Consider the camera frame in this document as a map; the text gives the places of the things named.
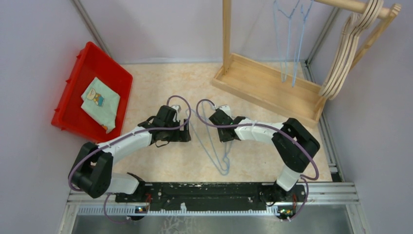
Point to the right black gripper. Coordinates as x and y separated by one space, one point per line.
222 138

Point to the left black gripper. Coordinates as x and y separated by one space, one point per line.
183 136

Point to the blue wire hanger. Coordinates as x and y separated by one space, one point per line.
304 13
283 17
213 157

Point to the beige plastic hanger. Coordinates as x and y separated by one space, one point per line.
348 48
343 48
337 48
340 48

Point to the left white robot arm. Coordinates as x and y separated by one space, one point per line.
92 171

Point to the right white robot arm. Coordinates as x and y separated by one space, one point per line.
294 143

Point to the folded light green cloth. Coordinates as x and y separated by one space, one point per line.
101 103

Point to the red plastic bin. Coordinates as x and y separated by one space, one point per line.
92 62

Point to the wooden hanger rack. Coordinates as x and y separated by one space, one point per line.
261 84

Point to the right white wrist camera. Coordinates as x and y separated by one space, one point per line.
226 109

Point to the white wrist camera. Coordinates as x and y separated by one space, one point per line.
226 109
177 108

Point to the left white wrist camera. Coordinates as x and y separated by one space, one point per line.
177 108

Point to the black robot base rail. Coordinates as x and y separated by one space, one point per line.
212 197

